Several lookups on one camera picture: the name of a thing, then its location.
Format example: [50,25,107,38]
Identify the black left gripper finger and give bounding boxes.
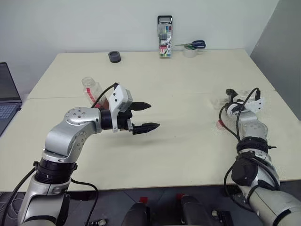
[130,101,151,112]
[131,122,161,136]

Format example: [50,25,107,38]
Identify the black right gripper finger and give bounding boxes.
[225,88,239,101]

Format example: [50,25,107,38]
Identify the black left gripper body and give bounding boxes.
[117,109,135,131]

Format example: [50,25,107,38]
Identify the clear plastic bottle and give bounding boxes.
[81,76,111,112]

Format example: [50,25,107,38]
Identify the black round tape roll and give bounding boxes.
[108,50,122,64]

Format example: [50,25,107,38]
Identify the clear tape roll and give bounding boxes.
[183,45,199,58]

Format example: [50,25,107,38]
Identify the marker pen pack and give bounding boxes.
[157,15,174,58]

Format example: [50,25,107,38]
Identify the dark rounded shape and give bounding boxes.
[121,202,151,226]
[180,196,213,226]

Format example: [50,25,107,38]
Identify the black block with pale knob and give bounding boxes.
[88,218,110,226]
[211,210,232,226]

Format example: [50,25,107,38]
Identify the dark grey laptop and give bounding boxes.
[0,62,23,137]

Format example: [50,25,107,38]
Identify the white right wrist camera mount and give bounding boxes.
[226,96,266,116]

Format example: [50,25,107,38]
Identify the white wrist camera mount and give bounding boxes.
[226,96,266,116]
[108,84,134,133]

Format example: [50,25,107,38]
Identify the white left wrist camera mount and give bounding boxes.
[108,84,134,133]

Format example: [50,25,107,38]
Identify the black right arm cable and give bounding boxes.
[218,87,280,210]

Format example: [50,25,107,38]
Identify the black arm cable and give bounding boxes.
[218,87,280,210]
[90,82,119,109]

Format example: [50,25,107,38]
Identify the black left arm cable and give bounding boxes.
[90,82,119,109]

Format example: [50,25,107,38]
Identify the blue handled scissors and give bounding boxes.
[174,40,207,49]

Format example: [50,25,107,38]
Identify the black torso cable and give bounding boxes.
[70,178,100,225]
[1,162,40,222]

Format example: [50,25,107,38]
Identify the white cord bundle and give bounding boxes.
[0,192,26,218]

